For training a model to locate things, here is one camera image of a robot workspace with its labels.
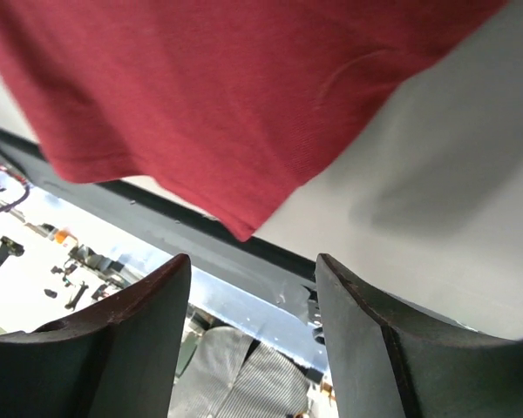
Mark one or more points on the dark red t-shirt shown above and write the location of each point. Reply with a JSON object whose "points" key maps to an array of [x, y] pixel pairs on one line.
{"points": [[231, 105]]}

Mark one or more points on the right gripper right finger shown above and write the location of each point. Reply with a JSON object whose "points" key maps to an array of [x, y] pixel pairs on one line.
{"points": [[389, 359]]}

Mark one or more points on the person in striped shirt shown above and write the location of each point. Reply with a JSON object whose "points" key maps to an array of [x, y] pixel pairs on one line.
{"points": [[233, 375]]}

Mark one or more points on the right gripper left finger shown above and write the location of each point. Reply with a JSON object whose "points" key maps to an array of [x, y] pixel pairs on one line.
{"points": [[115, 358]]}

